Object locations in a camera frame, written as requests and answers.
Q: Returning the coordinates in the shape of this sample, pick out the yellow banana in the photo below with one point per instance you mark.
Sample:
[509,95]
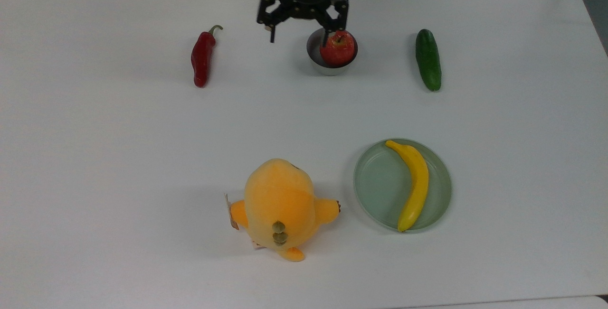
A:
[418,183]

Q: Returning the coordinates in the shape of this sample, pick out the pale green plastic plate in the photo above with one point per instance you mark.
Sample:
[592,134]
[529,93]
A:
[380,185]

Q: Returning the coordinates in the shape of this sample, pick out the small metal bowl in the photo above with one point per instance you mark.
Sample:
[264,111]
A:
[313,55]

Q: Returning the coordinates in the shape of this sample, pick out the red apple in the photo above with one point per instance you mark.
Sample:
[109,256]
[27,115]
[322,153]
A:
[338,50]

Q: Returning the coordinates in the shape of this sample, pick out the red chili pepper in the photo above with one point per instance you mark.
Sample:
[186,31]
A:
[202,57]

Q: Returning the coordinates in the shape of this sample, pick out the green cucumber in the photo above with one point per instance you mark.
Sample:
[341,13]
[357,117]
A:
[428,60]

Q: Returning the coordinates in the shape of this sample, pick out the orange plush toy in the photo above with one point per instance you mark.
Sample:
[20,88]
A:
[280,204]

